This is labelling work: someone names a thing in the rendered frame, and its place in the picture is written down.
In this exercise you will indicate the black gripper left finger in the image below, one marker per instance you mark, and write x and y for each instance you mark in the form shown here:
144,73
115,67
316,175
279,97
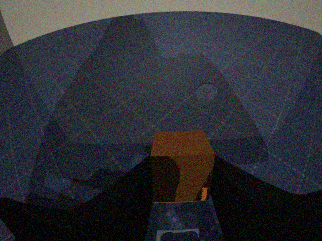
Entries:
120,213

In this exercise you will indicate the orange block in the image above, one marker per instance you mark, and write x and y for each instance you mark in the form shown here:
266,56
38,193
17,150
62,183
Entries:
181,166

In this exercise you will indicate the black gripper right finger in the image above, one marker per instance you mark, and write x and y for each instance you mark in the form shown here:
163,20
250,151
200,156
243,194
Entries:
249,209

